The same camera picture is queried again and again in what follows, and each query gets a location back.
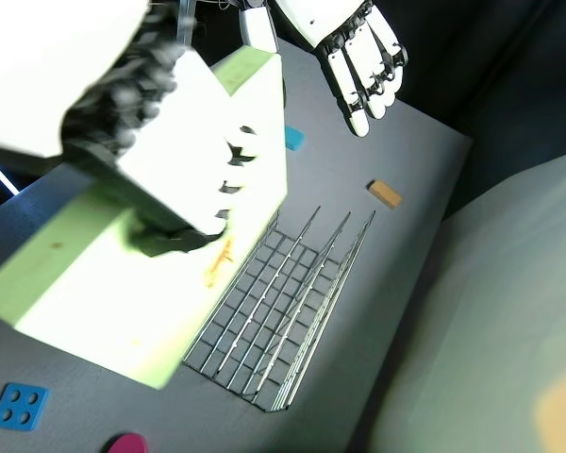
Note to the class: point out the pink round block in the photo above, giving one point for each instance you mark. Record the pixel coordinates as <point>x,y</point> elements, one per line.
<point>128,444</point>

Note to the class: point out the white light strip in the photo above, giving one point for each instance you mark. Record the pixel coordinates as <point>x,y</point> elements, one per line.
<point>2,178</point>

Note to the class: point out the blue square four-hole block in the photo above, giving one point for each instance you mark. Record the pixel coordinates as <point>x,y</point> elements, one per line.
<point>19,407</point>

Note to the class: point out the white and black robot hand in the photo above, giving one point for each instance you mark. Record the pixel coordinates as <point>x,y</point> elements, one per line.
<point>339,28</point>
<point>52,71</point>

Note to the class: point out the tan rectangular wooden block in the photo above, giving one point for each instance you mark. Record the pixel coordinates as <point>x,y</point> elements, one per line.
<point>386,193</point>

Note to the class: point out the blue rounded block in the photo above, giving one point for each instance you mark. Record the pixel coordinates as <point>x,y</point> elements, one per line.
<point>294,138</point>

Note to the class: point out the grey table cloth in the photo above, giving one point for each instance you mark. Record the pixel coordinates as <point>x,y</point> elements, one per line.
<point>358,264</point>

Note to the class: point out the pale green book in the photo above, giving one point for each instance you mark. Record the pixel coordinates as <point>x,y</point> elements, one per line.
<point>99,302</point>

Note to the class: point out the large pale grey rounded cover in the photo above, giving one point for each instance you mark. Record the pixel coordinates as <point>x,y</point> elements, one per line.
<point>481,307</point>

